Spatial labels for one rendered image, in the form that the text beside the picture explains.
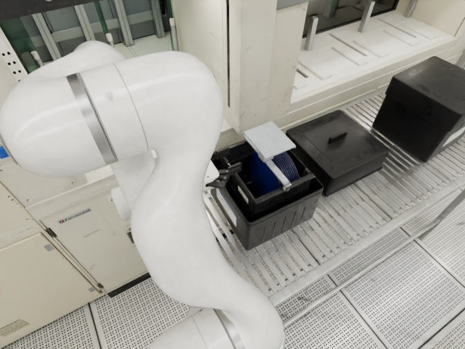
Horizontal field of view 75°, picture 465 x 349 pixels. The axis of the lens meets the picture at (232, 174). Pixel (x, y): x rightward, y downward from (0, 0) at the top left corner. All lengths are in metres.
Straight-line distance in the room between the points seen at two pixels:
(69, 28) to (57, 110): 1.51
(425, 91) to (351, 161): 0.38
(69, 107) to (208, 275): 0.25
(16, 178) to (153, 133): 0.79
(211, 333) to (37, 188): 0.78
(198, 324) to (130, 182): 0.30
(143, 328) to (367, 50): 1.83
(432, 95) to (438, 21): 0.97
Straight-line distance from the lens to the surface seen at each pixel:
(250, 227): 0.88
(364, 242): 1.12
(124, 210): 0.76
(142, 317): 1.79
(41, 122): 0.32
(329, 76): 1.57
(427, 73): 1.47
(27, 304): 1.65
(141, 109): 0.32
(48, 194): 1.15
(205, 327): 0.51
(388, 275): 2.00
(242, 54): 1.00
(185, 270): 0.39
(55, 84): 0.34
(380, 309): 1.91
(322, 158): 1.16
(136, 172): 0.64
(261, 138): 0.87
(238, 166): 0.81
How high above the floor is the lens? 1.68
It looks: 50 degrees down
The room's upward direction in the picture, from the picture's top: straight up
